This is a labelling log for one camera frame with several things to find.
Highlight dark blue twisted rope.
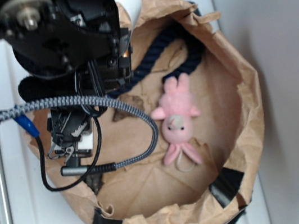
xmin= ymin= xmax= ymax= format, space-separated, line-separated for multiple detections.
xmin=100 ymin=20 xmax=210 ymax=99

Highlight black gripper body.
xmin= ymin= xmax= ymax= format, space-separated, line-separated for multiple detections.
xmin=47 ymin=107 xmax=94 ymax=168

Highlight brown paper bag bin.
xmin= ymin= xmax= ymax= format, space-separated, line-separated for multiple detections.
xmin=62 ymin=0 xmax=265 ymax=224

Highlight thin black cable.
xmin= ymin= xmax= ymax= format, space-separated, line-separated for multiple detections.
xmin=33 ymin=116 xmax=111 ymax=194

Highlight brown rough rock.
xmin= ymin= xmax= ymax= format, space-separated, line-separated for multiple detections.
xmin=112 ymin=94 xmax=144 ymax=122

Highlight grey braided cable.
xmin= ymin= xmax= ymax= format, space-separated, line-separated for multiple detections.
xmin=0 ymin=81 xmax=164 ymax=189

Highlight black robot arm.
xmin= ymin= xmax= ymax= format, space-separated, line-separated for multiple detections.
xmin=0 ymin=0 xmax=133 ymax=102

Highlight pink plush bunny toy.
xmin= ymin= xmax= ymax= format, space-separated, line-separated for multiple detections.
xmin=150 ymin=72 xmax=203 ymax=172

